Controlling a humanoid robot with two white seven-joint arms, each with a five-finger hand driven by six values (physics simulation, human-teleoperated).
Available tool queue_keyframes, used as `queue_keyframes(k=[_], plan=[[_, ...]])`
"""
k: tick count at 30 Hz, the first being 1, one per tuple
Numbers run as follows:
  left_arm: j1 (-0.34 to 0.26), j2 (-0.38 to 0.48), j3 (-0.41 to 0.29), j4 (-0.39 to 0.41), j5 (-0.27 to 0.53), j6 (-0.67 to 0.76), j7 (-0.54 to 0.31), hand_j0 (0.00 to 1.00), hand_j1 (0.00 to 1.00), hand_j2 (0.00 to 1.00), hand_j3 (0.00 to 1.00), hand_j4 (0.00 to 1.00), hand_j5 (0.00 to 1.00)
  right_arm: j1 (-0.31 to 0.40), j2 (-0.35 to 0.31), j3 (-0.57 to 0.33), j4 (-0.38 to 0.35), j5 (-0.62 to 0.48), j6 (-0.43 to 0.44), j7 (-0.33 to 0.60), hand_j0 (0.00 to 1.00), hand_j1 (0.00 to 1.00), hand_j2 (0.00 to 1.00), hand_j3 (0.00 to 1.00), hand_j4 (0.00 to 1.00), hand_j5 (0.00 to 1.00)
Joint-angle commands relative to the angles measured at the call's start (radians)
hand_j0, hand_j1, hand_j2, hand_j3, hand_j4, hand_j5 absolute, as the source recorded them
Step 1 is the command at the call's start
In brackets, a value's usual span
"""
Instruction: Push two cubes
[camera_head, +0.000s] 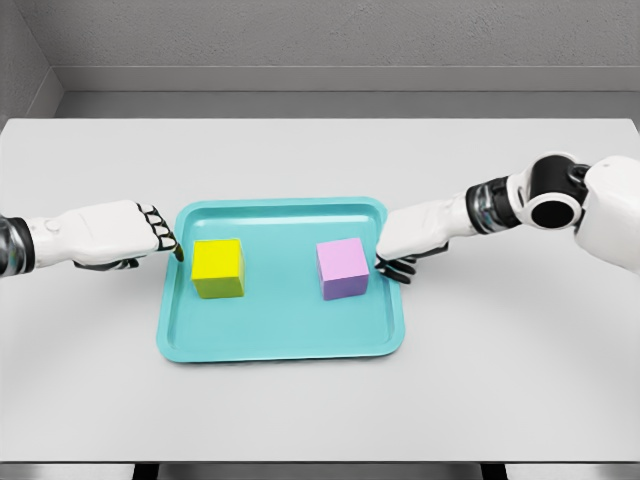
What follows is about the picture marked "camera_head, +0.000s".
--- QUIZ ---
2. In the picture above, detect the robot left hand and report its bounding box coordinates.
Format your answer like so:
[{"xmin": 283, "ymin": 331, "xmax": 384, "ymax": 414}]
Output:
[{"xmin": 68, "ymin": 199, "xmax": 185, "ymax": 273}]

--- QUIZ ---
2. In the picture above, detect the yellow cube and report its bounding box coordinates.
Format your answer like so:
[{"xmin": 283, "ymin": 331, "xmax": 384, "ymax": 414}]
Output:
[{"xmin": 191, "ymin": 238, "xmax": 247, "ymax": 300}]

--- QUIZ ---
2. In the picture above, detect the teal rectangular tray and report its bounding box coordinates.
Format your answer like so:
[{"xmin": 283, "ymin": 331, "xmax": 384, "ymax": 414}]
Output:
[{"xmin": 156, "ymin": 196, "xmax": 406, "ymax": 364}]

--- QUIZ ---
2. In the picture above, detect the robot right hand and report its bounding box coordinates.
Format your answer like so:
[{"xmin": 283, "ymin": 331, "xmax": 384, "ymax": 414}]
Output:
[{"xmin": 374, "ymin": 203, "xmax": 454, "ymax": 285}]

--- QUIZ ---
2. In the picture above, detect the pink purple cube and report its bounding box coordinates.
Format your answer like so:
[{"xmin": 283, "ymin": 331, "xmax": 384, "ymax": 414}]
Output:
[{"xmin": 315, "ymin": 237, "xmax": 371, "ymax": 302}]

